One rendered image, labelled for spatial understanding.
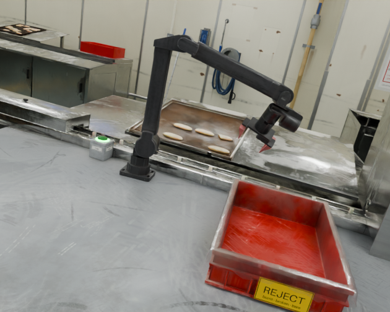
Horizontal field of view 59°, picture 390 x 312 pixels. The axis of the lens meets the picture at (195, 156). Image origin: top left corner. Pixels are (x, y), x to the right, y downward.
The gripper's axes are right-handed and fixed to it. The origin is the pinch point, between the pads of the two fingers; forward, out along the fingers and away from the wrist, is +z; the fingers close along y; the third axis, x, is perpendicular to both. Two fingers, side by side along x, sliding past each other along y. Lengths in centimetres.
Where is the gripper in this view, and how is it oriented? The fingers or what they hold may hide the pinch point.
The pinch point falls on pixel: (250, 143)
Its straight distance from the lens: 136.9
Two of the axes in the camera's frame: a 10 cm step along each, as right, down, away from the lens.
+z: -3.5, 6.0, 7.2
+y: 8.3, 5.6, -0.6
